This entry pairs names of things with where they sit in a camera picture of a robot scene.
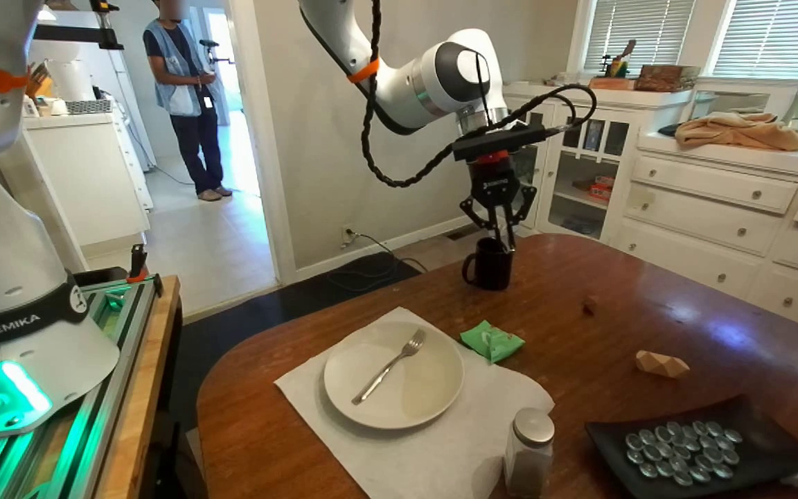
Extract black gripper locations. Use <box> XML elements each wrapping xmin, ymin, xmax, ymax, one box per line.
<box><xmin>460</xmin><ymin>150</ymin><xmax>536</xmax><ymax>238</ymax></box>

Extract silver fork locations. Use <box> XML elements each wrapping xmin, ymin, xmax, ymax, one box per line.
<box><xmin>352</xmin><ymin>329</ymin><xmax>427</xmax><ymax>405</ymax></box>

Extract glass spice shaker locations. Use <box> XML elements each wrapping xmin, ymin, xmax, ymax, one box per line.
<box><xmin>502</xmin><ymin>407</ymin><xmax>553</xmax><ymax>499</ymax></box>

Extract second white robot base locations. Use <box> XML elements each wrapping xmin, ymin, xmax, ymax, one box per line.
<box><xmin>0</xmin><ymin>0</ymin><xmax>119</xmax><ymax>437</ymax></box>

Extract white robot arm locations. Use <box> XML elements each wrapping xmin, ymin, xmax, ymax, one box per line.
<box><xmin>298</xmin><ymin>0</ymin><xmax>539</xmax><ymax>253</ymax></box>

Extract black mug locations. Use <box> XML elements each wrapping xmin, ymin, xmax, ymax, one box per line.
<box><xmin>462</xmin><ymin>238</ymin><xmax>513</xmax><ymax>292</ymax></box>

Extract white glass door cabinet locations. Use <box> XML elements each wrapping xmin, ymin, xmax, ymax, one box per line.
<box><xmin>517</xmin><ymin>88</ymin><xmax>690</xmax><ymax>240</ymax></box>

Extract green snack packet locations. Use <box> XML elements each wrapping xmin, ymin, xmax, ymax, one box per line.
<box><xmin>460</xmin><ymin>322</ymin><xmax>523</xmax><ymax>364</ymax></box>

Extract white round plate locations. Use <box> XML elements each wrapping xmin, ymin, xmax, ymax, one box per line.
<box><xmin>320</xmin><ymin>319</ymin><xmax>462</xmax><ymax>430</ymax></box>

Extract light wooden puzzle piece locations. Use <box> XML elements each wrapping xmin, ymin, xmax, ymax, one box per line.
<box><xmin>633</xmin><ymin>350</ymin><xmax>690</xmax><ymax>379</ymax></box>

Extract brown cloth on dresser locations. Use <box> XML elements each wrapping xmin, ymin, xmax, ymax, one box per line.
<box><xmin>674</xmin><ymin>114</ymin><xmax>798</xmax><ymax>152</ymax></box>

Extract white dresser with drawers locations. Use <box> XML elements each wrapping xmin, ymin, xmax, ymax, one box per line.
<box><xmin>609</xmin><ymin>134</ymin><xmax>798</xmax><ymax>322</ymax></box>

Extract black tray with glass beads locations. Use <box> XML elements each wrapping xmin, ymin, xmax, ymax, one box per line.
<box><xmin>588</xmin><ymin>396</ymin><xmax>798</xmax><ymax>499</ymax></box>

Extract person in blue vest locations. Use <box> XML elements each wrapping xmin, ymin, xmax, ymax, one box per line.
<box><xmin>140</xmin><ymin>0</ymin><xmax>229</xmax><ymax>202</ymax></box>

